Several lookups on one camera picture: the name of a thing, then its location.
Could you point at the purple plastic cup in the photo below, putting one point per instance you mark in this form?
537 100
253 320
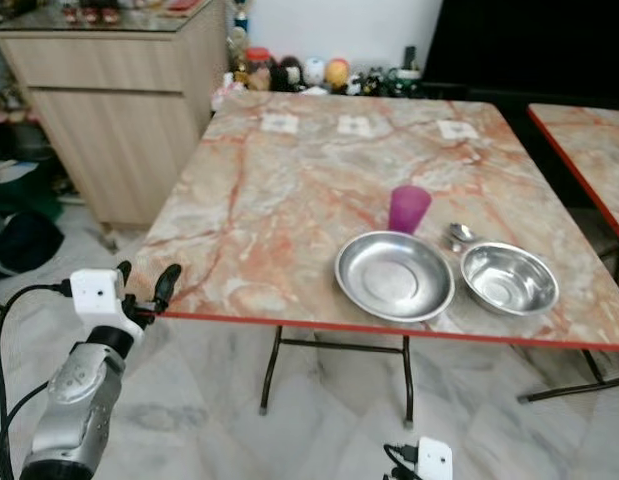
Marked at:
408 207

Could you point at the round steel plate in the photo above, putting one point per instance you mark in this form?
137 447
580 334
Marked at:
395 278

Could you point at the steel spoon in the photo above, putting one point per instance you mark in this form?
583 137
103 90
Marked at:
461 235

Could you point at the red lid jar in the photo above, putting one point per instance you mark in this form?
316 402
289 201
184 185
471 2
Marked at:
258 66

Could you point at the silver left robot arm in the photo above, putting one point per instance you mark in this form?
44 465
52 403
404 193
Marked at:
71 405

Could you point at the marble side table red edge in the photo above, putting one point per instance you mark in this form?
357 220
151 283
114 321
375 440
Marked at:
594 150

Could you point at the marble folding table red edge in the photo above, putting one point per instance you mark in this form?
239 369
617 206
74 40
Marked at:
299 195

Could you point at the round steel bowl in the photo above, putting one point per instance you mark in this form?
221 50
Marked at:
509 280

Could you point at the dark round doll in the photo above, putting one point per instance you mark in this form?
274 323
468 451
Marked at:
289 73

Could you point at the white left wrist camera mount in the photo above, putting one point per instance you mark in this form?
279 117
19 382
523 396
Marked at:
94 292

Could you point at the black bag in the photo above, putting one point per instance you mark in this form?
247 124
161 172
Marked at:
24 245

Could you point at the light wooden cabinet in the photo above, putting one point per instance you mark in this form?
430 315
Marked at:
119 120

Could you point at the tall trophy figure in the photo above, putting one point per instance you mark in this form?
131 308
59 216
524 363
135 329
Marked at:
238 35

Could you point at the white round doll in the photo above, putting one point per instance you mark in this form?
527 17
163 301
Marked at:
313 70

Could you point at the white paper label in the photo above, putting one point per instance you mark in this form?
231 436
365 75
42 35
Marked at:
355 125
458 129
280 123

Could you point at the large black screen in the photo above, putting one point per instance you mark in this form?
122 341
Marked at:
529 45

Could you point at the yellow round doll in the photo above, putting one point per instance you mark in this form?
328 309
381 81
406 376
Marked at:
337 73

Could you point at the green cloth bundle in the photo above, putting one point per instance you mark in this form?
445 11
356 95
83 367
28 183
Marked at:
14 192

